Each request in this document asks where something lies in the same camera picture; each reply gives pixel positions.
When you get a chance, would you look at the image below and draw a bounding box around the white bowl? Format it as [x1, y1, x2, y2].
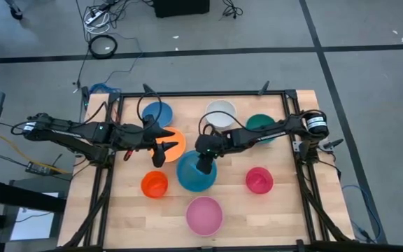
[204, 99, 238, 130]

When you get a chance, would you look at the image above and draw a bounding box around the black box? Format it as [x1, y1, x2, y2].
[152, 0, 211, 18]

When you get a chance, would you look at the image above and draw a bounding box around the dark blue bowl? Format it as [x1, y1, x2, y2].
[141, 101, 174, 129]

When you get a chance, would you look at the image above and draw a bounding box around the black furniture frame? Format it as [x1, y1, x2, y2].
[0, 178, 66, 252]

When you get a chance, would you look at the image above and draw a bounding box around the black chair caster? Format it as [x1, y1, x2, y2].
[3, 0, 24, 21]

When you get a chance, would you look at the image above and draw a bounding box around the small pink bowl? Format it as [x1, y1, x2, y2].
[245, 166, 274, 195]

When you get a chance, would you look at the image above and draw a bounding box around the dark curved floor cable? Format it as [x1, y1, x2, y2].
[103, 32, 145, 85]

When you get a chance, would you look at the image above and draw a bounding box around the large light blue bowl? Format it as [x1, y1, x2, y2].
[176, 150, 218, 193]

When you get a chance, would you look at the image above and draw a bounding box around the yellow cable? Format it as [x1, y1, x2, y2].
[0, 132, 71, 175]

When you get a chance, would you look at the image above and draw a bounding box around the black cable bundle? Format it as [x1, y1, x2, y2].
[218, 0, 244, 20]

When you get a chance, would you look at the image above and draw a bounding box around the small black device green light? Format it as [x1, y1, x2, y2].
[80, 85, 90, 109]

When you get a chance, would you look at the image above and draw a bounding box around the thin blue floor cable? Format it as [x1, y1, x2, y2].
[341, 184, 383, 244]

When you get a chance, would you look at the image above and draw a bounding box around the black round ring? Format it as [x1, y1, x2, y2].
[87, 34, 119, 60]

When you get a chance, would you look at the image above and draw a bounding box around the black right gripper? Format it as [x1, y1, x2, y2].
[195, 127, 225, 176]

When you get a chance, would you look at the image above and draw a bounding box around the large pink bowl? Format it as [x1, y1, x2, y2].
[185, 195, 225, 237]

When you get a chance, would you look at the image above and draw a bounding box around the white cable coil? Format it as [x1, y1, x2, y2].
[84, 20, 111, 35]

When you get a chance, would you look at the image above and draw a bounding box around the large orange bowl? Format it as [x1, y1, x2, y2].
[150, 126, 188, 164]

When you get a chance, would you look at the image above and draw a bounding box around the blue cable coil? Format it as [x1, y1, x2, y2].
[89, 83, 122, 95]

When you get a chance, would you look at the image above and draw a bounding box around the green bowl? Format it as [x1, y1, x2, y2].
[245, 113, 277, 144]

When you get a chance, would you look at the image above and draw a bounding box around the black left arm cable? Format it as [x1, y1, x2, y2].
[82, 91, 163, 141]

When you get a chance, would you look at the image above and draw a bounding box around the white panel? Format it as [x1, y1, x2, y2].
[9, 192, 59, 242]

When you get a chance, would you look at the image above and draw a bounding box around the black power brick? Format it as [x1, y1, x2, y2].
[24, 160, 54, 176]

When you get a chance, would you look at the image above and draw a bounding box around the small orange bowl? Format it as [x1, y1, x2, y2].
[140, 170, 169, 200]

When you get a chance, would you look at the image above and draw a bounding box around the long black floor cable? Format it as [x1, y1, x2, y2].
[72, 0, 91, 89]

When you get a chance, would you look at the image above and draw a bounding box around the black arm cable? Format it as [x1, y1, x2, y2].
[198, 110, 258, 136]
[82, 91, 163, 141]

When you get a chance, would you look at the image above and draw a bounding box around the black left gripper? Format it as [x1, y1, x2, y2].
[112, 115, 180, 168]

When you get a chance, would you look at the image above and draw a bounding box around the black aluminium table frame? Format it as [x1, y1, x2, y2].
[61, 89, 355, 252]

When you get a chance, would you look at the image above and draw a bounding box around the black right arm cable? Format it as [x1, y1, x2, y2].
[198, 110, 258, 136]

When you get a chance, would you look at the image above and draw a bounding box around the white power strip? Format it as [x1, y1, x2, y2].
[84, 10, 110, 25]

